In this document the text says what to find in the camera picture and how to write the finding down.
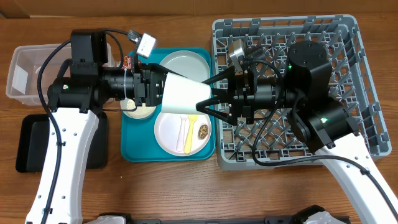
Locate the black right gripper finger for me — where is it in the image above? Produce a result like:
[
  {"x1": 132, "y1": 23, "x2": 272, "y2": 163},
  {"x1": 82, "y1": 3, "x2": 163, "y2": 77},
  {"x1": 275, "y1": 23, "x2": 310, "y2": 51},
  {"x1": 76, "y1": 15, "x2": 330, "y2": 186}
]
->
[
  {"x1": 202, "y1": 66, "x2": 234, "y2": 93},
  {"x1": 196, "y1": 96, "x2": 233, "y2": 125}
]

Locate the yellow plastic spoon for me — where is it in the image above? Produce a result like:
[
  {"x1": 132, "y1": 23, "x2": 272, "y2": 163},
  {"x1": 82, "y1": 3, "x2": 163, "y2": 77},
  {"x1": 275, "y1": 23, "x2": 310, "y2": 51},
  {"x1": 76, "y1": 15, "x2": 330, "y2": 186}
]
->
[{"x1": 184, "y1": 114, "x2": 198, "y2": 154}]

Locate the white paper cup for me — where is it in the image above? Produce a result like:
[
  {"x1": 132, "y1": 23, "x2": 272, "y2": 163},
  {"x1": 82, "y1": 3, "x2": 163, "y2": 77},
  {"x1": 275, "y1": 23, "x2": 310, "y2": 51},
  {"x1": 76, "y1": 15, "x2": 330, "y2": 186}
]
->
[{"x1": 161, "y1": 73, "x2": 211, "y2": 114}]

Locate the brown food scrap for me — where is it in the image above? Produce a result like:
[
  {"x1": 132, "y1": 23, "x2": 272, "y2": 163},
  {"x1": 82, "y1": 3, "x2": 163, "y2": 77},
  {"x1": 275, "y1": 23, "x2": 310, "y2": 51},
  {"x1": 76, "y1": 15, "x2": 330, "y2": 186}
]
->
[{"x1": 198, "y1": 124, "x2": 209, "y2": 140}]

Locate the pink round plate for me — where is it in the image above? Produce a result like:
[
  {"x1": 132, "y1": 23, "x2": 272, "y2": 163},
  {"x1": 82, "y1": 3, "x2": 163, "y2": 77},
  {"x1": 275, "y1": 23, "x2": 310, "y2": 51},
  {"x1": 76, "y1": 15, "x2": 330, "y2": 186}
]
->
[{"x1": 154, "y1": 113, "x2": 212, "y2": 157}]

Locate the pink plastic fork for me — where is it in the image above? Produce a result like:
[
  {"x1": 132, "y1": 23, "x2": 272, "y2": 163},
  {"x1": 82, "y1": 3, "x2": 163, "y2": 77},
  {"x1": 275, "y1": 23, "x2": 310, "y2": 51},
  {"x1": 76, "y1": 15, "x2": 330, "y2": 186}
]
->
[{"x1": 176, "y1": 114, "x2": 188, "y2": 152}]

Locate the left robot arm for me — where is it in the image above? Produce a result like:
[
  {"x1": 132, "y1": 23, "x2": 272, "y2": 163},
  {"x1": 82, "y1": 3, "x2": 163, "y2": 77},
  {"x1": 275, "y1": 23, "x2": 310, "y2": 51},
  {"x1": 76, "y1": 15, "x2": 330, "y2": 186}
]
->
[{"x1": 25, "y1": 29, "x2": 167, "y2": 223}]

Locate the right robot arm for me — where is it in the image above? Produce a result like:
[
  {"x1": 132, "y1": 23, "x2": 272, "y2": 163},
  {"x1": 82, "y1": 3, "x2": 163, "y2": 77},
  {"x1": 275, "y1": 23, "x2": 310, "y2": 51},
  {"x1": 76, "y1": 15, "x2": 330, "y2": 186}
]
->
[{"x1": 196, "y1": 41, "x2": 397, "y2": 223}]

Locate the grey dishwasher rack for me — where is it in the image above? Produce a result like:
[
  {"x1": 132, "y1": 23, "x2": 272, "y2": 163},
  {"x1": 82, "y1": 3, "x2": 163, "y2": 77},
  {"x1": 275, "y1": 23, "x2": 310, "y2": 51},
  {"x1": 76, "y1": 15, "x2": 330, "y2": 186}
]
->
[{"x1": 211, "y1": 14, "x2": 392, "y2": 170}]

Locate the grey bowl of rice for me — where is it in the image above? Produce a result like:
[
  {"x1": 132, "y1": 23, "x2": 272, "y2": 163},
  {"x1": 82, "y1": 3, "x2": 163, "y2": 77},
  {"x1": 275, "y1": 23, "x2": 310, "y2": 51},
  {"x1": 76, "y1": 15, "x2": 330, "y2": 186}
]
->
[{"x1": 120, "y1": 98, "x2": 156, "y2": 119}]

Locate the red candy wrapper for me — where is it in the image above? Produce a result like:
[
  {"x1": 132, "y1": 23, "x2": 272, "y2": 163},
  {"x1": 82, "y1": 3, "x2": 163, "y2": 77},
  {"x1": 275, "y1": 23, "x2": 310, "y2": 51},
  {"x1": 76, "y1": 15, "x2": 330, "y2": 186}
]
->
[{"x1": 121, "y1": 56, "x2": 142, "y2": 70}]

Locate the grey round plate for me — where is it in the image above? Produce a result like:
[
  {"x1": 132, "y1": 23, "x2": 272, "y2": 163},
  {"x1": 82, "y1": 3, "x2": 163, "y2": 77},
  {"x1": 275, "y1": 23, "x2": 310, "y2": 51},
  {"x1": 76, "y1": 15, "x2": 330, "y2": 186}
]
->
[{"x1": 160, "y1": 50, "x2": 211, "y2": 82}]

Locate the teal plastic tray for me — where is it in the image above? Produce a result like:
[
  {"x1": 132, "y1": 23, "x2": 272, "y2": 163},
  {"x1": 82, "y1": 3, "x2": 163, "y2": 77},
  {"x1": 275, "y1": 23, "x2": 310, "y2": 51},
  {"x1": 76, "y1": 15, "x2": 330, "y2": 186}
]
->
[{"x1": 121, "y1": 48, "x2": 216, "y2": 162}]

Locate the clear plastic bin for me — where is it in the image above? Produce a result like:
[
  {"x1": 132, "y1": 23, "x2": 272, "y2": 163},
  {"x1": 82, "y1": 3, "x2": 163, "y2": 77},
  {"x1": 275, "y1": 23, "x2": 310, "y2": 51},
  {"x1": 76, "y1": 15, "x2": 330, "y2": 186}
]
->
[{"x1": 6, "y1": 42, "x2": 113, "y2": 106}]

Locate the black plastic bin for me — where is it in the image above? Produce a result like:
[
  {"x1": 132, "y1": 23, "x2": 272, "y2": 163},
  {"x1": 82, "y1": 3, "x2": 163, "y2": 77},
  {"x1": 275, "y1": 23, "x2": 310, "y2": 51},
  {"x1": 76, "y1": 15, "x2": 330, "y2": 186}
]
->
[{"x1": 16, "y1": 113, "x2": 108, "y2": 173}]

